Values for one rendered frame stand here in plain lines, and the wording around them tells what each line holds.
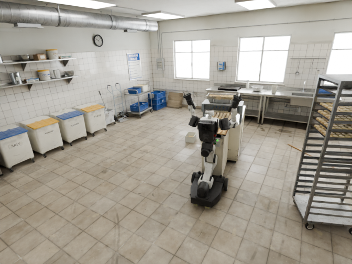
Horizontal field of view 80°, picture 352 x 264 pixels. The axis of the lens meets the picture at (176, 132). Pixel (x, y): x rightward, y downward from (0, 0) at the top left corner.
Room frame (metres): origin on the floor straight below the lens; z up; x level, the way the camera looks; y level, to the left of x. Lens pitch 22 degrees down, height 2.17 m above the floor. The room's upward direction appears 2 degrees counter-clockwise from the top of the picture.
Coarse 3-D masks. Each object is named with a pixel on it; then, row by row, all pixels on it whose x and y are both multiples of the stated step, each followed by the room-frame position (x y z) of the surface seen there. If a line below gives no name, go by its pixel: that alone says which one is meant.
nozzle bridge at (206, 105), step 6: (204, 102) 3.78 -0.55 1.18; (240, 102) 3.70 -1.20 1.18; (204, 108) 3.74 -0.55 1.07; (210, 108) 3.74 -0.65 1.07; (222, 108) 3.66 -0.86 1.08; (228, 108) 3.62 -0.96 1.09; (240, 108) 3.46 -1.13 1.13; (204, 114) 3.80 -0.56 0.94; (240, 114) 3.46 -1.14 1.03; (240, 120) 3.56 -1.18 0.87
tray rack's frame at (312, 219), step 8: (336, 80) 2.00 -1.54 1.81; (344, 80) 1.94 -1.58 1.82; (344, 192) 2.23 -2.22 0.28; (296, 200) 2.27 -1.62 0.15; (304, 200) 2.26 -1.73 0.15; (320, 200) 2.25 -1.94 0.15; (328, 200) 2.24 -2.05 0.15; (336, 200) 2.24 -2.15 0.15; (304, 208) 2.11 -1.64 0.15; (312, 208) 2.10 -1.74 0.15; (344, 208) 2.08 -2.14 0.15; (312, 216) 1.97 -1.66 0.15; (320, 216) 1.96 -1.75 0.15; (328, 216) 1.96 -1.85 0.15; (312, 224) 1.89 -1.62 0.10; (328, 224) 1.86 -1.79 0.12; (336, 224) 1.85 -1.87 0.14; (344, 224) 1.83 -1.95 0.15
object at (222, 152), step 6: (228, 132) 3.42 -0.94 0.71; (228, 138) 3.49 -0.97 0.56; (222, 144) 2.89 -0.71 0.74; (216, 150) 2.92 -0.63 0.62; (222, 150) 2.89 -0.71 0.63; (222, 156) 2.89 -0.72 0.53; (210, 162) 2.95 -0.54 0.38; (222, 162) 2.89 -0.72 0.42; (204, 168) 2.99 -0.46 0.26; (216, 168) 2.91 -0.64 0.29; (222, 168) 2.91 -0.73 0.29; (216, 174) 2.91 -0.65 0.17; (222, 174) 2.95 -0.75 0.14
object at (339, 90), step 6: (342, 84) 1.91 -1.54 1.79; (342, 90) 1.91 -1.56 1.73; (336, 96) 1.93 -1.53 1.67; (336, 102) 1.92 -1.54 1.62; (336, 108) 1.91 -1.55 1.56; (330, 120) 1.93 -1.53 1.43; (330, 126) 1.91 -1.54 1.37; (330, 132) 1.91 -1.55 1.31; (324, 144) 1.92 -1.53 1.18; (324, 150) 1.91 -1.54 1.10; (324, 156) 1.91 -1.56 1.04; (318, 162) 1.94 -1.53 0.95; (318, 168) 1.92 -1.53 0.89; (318, 174) 1.91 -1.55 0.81; (312, 186) 1.94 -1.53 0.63; (312, 192) 1.92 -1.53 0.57; (312, 198) 1.91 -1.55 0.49; (306, 210) 1.93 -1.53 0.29; (306, 216) 1.91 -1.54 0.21
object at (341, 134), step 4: (316, 128) 2.23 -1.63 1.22; (320, 128) 2.18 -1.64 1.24; (324, 128) 2.20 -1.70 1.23; (324, 132) 2.08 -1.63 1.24; (332, 132) 2.08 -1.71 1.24; (336, 132) 2.07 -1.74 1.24; (340, 132) 2.06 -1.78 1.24; (344, 132) 2.07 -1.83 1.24; (332, 136) 1.98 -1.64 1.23; (336, 136) 1.96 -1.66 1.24; (340, 136) 1.95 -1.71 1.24; (344, 136) 1.99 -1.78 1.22; (348, 136) 1.95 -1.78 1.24
